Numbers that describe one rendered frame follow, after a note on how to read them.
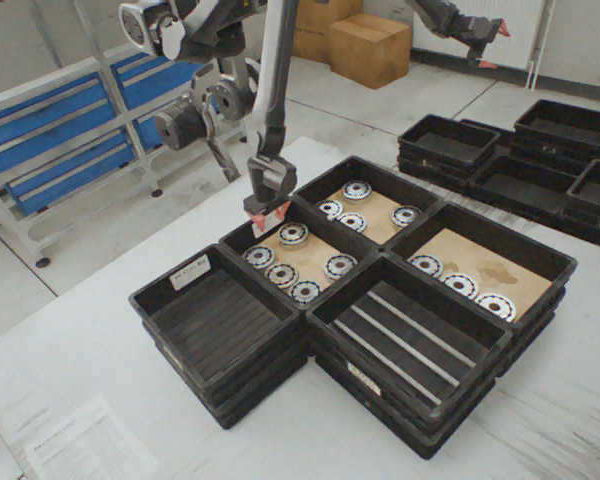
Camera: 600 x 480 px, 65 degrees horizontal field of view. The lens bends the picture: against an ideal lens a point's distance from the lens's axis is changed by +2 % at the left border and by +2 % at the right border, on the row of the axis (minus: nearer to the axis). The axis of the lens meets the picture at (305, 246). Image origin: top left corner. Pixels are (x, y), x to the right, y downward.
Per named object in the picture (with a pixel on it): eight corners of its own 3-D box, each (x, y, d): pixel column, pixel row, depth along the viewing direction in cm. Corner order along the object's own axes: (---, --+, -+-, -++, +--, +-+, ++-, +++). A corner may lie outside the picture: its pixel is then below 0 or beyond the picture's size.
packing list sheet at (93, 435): (17, 454, 124) (15, 453, 123) (97, 389, 135) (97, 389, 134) (75, 551, 106) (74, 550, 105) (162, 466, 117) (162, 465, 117)
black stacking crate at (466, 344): (308, 339, 126) (303, 313, 118) (381, 279, 138) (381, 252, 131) (430, 445, 102) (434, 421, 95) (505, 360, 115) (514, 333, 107)
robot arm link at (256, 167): (258, 148, 112) (240, 159, 109) (278, 157, 108) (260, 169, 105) (262, 171, 117) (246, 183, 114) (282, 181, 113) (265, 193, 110)
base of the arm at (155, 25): (179, 45, 133) (165, -2, 124) (196, 51, 128) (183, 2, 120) (154, 56, 129) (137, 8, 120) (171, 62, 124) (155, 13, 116)
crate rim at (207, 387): (128, 303, 130) (124, 297, 128) (217, 246, 143) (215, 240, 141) (206, 396, 106) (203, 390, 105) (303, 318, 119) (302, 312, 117)
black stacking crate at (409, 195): (294, 221, 162) (290, 195, 154) (353, 181, 175) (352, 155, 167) (381, 277, 139) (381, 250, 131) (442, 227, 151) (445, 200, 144)
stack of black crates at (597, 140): (496, 196, 261) (512, 123, 230) (521, 170, 275) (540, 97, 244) (572, 223, 239) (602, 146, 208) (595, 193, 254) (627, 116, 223)
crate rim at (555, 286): (381, 256, 132) (381, 250, 130) (446, 204, 145) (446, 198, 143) (514, 337, 109) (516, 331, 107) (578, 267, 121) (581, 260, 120)
